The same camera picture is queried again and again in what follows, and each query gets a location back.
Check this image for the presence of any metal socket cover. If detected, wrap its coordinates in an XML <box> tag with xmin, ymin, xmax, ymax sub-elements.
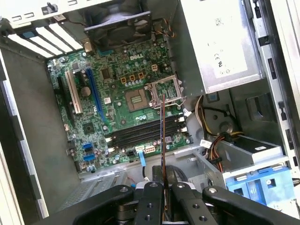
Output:
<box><xmin>144</xmin><ymin>75</ymin><xmax>185</xmax><ymax>110</ymax></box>

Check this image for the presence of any CPU socket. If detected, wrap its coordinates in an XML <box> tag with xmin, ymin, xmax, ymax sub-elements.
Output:
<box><xmin>124</xmin><ymin>88</ymin><xmax>150</xmax><ymax>113</ymax></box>

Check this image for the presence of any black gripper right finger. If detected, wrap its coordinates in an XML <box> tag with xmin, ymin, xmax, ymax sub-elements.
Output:
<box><xmin>171</xmin><ymin>182</ymin><xmax>300</xmax><ymax>225</ymax></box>

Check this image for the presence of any blue expansion slot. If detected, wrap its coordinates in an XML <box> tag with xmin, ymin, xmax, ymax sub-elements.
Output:
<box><xmin>85</xmin><ymin>67</ymin><xmax>105</xmax><ymax>120</ymax></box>

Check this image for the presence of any blue plastic drive carrier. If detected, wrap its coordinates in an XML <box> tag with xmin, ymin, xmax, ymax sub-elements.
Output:
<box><xmin>222</xmin><ymin>164</ymin><xmax>300</xmax><ymax>208</ymax></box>

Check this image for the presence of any blue flat data cable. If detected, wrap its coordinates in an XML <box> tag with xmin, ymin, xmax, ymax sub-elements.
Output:
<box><xmin>137</xmin><ymin>150</ymin><xmax>148</xmax><ymax>168</ymax></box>

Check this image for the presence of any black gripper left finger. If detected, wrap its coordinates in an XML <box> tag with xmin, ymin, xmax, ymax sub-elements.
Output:
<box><xmin>72</xmin><ymin>181</ymin><xmax>164</xmax><ymax>225</ymax></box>

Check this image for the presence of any power supply wire bundle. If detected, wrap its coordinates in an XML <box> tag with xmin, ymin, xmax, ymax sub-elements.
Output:
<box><xmin>194</xmin><ymin>95</ymin><xmax>237</xmax><ymax>141</ymax></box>

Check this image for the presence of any black looped cable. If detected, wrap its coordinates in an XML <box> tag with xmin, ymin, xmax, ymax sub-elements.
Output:
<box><xmin>142</xmin><ymin>164</ymin><xmax>188</xmax><ymax>184</ymax></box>

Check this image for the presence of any white expansion slot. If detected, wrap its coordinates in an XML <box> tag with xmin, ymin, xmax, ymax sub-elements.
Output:
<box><xmin>64</xmin><ymin>70</ymin><xmax>83</xmax><ymax>115</ymax></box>

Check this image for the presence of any black case fan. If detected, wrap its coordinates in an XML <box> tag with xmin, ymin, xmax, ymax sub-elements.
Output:
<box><xmin>83</xmin><ymin>0</ymin><xmax>153</xmax><ymax>52</ymax></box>

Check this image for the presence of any RAM memory stick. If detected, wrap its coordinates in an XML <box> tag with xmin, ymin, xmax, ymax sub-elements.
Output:
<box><xmin>160</xmin><ymin>93</ymin><xmax>173</xmax><ymax>223</ymax></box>

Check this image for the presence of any orange yellow wire bundle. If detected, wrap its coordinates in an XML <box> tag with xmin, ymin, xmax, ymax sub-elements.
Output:
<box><xmin>207</xmin><ymin>131</ymin><xmax>246</xmax><ymax>175</ymax></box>

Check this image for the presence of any black RAM slot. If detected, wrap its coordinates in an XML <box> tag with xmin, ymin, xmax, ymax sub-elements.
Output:
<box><xmin>107</xmin><ymin>127</ymin><xmax>189</xmax><ymax>152</ymax></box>
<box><xmin>106</xmin><ymin>122</ymin><xmax>188</xmax><ymax>148</ymax></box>
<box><xmin>109</xmin><ymin>117</ymin><xmax>187</xmax><ymax>143</ymax></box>
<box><xmin>110</xmin><ymin>112</ymin><xmax>186</xmax><ymax>137</ymax></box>

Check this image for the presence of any black open PC case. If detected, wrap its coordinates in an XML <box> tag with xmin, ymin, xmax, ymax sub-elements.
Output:
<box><xmin>0</xmin><ymin>0</ymin><xmax>300</xmax><ymax>225</ymax></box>

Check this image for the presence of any long black expansion slot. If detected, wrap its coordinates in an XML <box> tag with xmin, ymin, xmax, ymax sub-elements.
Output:
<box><xmin>57</xmin><ymin>76</ymin><xmax>76</xmax><ymax>128</ymax></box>

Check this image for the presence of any grey power supply unit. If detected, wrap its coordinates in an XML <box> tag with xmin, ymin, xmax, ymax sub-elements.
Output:
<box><xmin>164</xmin><ymin>0</ymin><xmax>267</xmax><ymax>97</ymax></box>

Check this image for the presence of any green Dell motherboard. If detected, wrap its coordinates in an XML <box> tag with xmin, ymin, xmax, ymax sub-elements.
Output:
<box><xmin>45</xmin><ymin>38</ymin><xmax>195</xmax><ymax>175</ymax></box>

